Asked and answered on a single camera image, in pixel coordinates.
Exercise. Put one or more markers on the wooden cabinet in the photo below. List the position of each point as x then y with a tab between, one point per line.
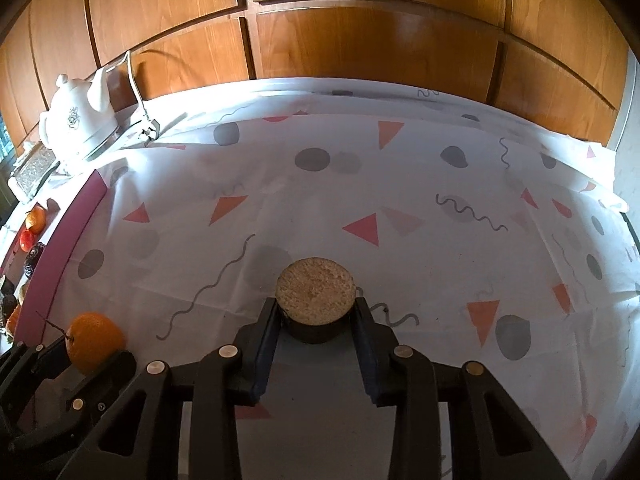
350	35

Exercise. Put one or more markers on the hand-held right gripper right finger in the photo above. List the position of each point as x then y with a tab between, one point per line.
367	360

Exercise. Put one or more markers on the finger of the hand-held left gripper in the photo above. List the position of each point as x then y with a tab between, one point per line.
25	355
115	365

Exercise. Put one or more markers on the white patterned tablecloth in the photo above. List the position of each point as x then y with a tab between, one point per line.
400	185

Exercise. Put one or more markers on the orange with stem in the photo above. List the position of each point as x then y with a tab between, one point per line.
95	342

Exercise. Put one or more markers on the white plug connector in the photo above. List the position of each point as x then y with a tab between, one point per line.
149	130

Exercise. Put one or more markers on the glass tray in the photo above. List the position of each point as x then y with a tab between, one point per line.
32	167

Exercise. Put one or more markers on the large dark round block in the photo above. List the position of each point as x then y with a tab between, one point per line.
315	287

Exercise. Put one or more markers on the white teapot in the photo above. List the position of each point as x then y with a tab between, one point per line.
75	120

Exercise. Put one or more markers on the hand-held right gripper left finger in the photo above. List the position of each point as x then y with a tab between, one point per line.
262	360

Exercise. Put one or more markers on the small red fruit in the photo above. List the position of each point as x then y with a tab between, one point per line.
25	241

